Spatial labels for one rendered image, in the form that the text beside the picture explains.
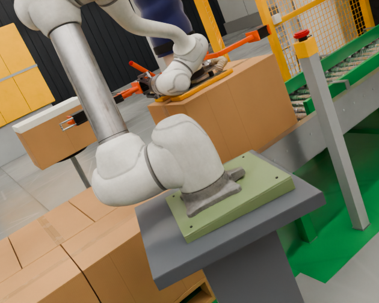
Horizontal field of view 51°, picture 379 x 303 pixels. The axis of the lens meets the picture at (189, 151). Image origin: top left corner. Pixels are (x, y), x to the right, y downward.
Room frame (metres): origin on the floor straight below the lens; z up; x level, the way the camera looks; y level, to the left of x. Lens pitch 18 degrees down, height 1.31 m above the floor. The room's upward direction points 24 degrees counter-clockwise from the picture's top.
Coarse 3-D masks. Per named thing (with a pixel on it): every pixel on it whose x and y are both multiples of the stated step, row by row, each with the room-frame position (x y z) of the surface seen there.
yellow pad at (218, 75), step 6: (210, 72) 2.00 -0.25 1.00; (216, 72) 2.07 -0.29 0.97; (222, 72) 2.00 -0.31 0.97; (228, 72) 2.00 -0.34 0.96; (210, 78) 1.97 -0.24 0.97; (216, 78) 1.97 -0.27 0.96; (198, 84) 1.96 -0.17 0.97; (204, 84) 1.94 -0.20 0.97; (210, 84) 1.95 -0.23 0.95; (192, 90) 1.91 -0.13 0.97; (198, 90) 1.92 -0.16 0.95; (174, 96) 1.94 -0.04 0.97; (180, 96) 1.88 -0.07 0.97; (186, 96) 1.89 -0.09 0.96
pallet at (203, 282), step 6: (198, 282) 1.67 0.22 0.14; (204, 282) 1.68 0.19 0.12; (192, 288) 1.65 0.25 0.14; (204, 288) 1.72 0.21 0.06; (210, 288) 1.68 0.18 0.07; (186, 294) 1.63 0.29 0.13; (198, 294) 1.75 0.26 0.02; (204, 294) 1.73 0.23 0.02; (210, 294) 1.68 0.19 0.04; (180, 300) 1.61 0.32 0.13; (192, 300) 1.72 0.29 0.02; (198, 300) 1.70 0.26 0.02; (204, 300) 1.68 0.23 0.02; (210, 300) 1.67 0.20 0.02
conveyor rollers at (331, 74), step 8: (376, 40) 3.00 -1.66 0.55; (368, 48) 2.88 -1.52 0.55; (376, 48) 2.81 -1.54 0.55; (352, 56) 2.89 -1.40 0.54; (360, 56) 2.82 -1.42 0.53; (368, 56) 2.69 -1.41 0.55; (336, 64) 2.83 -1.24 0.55; (344, 64) 2.76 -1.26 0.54; (352, 64) 2.70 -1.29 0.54; (328, 72) 2.78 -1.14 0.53; (336, 72) 2.63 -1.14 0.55; (344, 72) 2.57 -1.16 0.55; (328, 80) 2.57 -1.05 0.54; (304, 88) 2.66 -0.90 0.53; (296, 96) 2.51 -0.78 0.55; (304, 96) 2.44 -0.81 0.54; (296, 104) 2.39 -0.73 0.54; (296, 112) 2.28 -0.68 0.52; (304, 112) 2.22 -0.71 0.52
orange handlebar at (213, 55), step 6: (252, 36) 1.93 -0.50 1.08; (240, 42) 1.90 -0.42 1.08; (246, 42) 1.92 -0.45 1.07; (228, 48) 1.87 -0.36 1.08; (234, 48) 1.88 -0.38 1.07; (210, 54) 1.90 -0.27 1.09; (216, 54) 1.85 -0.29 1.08; (222, 54) 1.85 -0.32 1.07; (126, 90) 1.90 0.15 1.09; (132, 90) 1.91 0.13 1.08; (114, 96) 1.92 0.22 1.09; (126, 96) 1.90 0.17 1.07
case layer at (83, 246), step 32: (32, 224) 2.30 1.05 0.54; (64, 224) 2.08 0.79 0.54; (96, 224) 1.89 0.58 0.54; (128, 224) 1.73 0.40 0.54; (0, 256) 2.03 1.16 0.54; (32, 256) 1.84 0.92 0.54; (64, 256) 1.69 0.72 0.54; (96, 256) 1.56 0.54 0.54; (128, 256) 1.57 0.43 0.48; (0, 288) 1.66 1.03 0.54; (32, 288) 1.52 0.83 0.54; (64, 288) 1.45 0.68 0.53; (96, 288) 1.49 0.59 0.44; (128, 288) 1.54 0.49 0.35
